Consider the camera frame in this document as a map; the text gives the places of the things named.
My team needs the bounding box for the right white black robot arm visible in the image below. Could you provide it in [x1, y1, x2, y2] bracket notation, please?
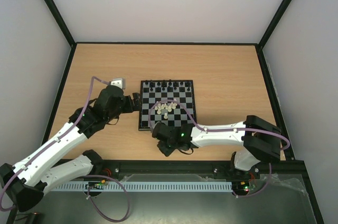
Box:
[152, 115, 281, 178]

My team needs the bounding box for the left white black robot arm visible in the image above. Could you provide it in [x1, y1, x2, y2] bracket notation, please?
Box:
[1, 86, 140, 212]

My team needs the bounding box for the pile of white chess pieces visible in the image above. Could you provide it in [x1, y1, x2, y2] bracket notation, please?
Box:
[154, 101, 177, 115]

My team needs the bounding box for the folding black white chessboard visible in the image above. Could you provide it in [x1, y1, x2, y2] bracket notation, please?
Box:
[138, 79, 197, 131]

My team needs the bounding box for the black cylinder on lower shelf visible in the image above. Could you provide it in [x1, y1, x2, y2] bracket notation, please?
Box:
[25, 212, 40, 224]

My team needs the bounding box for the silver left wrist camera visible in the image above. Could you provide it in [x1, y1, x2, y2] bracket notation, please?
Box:
[110, 78, 126, 89]

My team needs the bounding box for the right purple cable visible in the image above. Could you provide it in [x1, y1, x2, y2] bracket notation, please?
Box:
[148, 99, 291, 199]

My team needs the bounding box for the black aluminium mounting rail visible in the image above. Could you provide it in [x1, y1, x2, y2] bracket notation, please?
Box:
[102, 160, 308, 180]

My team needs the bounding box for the light blue slotted cable duct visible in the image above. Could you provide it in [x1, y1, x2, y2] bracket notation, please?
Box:
[53, 181, 232, 192]

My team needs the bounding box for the black enclosure frame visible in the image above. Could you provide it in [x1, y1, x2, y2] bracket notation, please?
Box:
[5, 0, 325, 224]

